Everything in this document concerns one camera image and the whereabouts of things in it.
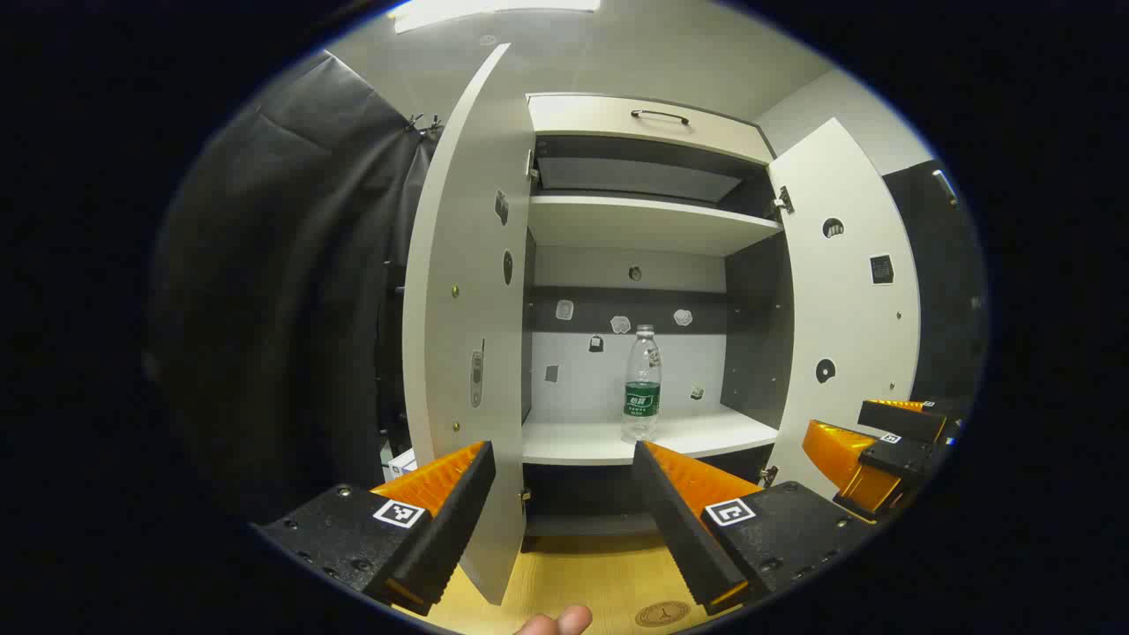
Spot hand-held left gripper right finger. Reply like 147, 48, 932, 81
632, 439, 876, 616

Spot round brown coaster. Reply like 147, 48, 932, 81
635, 600, 693, 629

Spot white cabinet door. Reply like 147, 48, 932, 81
766, 117, 923, 504
401, 42, 539, 608

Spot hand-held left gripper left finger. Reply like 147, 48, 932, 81
251, 439, 497, 616

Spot clear plastic bottle green label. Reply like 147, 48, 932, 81
621, 325, 662, 444

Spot white cabinet drawer front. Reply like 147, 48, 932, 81
527, 93, 775, 166

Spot ceiling light panel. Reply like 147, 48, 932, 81
393, 0, 602, 34

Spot white and grey cabinet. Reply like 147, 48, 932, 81
520, 93, 795, 555

